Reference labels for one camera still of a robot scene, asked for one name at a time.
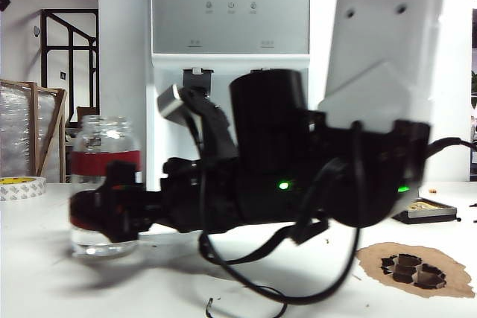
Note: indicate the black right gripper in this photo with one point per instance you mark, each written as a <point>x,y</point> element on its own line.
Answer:
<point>194,199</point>

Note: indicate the glass bottle with red bands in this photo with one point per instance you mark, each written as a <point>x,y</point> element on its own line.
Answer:
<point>100,135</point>

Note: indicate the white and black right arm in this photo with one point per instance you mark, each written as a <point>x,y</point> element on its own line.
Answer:
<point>387,35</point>

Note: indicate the dark grey dispenser tap lever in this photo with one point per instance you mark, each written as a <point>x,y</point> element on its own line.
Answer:
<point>197,77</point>
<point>261,70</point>

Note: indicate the white AUX water dispenser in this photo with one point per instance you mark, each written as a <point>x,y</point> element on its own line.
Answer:
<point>231,16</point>

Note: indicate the wooden shelf unit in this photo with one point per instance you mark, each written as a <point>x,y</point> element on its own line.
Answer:
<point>71,141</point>

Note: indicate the brown cardboard box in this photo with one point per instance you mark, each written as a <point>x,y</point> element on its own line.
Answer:
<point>87,111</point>

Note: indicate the white tape roll yellow core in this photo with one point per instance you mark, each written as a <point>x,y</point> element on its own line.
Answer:
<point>22,191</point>

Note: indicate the wooden crate with plastic wrap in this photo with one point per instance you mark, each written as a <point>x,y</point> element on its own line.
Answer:
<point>34,128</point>

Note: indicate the black soldering iron stand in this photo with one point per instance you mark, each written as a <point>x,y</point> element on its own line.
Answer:
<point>443,214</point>

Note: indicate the grey soldering iron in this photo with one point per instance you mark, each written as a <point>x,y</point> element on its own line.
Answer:
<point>447,143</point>

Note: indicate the white partition panel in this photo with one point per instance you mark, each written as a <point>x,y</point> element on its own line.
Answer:
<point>456,91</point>

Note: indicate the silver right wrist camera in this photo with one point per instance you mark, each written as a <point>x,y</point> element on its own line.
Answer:
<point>171,104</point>

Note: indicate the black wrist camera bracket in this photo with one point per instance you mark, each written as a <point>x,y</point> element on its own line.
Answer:
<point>216,128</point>

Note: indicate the black metal stair frame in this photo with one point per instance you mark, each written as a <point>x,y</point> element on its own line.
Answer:
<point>44,53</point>

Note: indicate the small round grey wall fixture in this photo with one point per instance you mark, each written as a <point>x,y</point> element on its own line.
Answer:
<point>36,30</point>

